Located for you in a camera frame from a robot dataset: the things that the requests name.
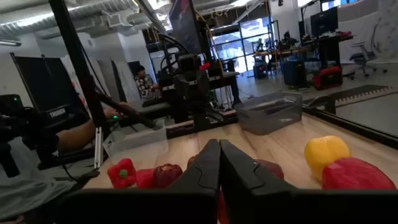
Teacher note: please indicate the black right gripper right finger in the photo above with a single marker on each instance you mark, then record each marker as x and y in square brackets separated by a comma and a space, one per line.
[264, 202]

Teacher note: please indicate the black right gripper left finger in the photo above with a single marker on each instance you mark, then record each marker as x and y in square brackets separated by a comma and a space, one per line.
[192, 199]

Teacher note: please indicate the yellow bell pepper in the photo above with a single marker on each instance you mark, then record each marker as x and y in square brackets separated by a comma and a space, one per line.
[325, 154]

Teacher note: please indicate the person's forearm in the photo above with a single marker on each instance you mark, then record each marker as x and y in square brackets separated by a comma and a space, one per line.
[77, 137]

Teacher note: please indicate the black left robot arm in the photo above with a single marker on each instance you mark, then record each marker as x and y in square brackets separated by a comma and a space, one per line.
[189, 109]

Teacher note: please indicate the person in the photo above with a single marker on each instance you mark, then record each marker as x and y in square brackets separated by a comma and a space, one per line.
[25, 186]
[143, 84]

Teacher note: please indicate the black hanging monitor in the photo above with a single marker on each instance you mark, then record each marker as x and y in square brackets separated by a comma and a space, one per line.
[184, 25]

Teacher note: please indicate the clear plastic bin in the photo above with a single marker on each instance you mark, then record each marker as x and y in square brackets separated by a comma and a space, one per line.
[136, 144]

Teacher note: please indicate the dark grey plastic bin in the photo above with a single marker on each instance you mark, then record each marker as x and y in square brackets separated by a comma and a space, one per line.
[267, 113]

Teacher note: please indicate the person's hand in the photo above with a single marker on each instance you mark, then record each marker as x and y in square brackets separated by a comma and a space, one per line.
[113, 111]

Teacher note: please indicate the silver aluminium bar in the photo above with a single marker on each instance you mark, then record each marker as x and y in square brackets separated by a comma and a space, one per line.
[98, 146]

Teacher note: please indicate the red black tool case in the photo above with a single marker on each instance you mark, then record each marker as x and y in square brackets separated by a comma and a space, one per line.
[328, 77]

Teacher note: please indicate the black desk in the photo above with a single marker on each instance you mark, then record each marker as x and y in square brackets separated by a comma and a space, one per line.
[326, 46]

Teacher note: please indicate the black desk monitor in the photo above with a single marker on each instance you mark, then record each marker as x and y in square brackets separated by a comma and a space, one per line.
[325, 21]

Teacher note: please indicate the black floor mat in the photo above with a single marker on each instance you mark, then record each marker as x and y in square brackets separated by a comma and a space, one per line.
[363, 91]

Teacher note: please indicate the grey office chair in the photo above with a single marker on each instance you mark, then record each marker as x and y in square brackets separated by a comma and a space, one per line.
[363, 59]

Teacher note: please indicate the black aluminium rig frame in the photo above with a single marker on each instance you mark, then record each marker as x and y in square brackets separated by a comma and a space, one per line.
[74, 62]

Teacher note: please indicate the silver ceiling duct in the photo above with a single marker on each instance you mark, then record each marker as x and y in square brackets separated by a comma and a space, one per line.
[62, 17]

